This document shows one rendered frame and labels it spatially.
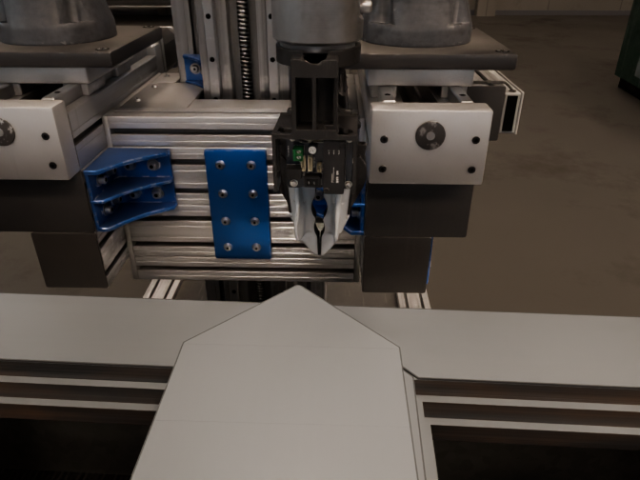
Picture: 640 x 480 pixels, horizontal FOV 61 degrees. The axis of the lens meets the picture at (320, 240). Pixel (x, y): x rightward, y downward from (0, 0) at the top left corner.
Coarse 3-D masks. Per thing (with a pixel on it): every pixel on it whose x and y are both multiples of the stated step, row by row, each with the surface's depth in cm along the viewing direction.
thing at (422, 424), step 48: (0, 384) 44; (48, 384) 43; (96, 384) 43; (144, 384) 43; (432, 384) 42; (480, 384) 41; (528, 384) 41; (432, 432) 42; (480, 432) 42; (528, 432) 42; (576, 432) 41; (624, 432) 41
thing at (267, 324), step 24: (264, 312) 49; (288, 312) 49; (312, 312) 49; (336, 312) 49; (216, 336) 46; (240, 336) 46; (264, 336) 46; (288, 336) 46; (312, 336) 46; (336, 336) 46; (360, 336) 46
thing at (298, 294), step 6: (294, 288) 52; (300, 288) 52; (282, 294) 51; (288, 294) 51; (294, 294) 51; (300, 294) 51; (306, 294) 51; (312, 294) 51; (270, 300) 50; (276, 300) 50; (282, 300) 50; (288, 300) 50; (294, 300) 50; (300, 300) 50; (306, 300) 50; (312, 300) 50; (318, 300) 50; (324, 300) 50
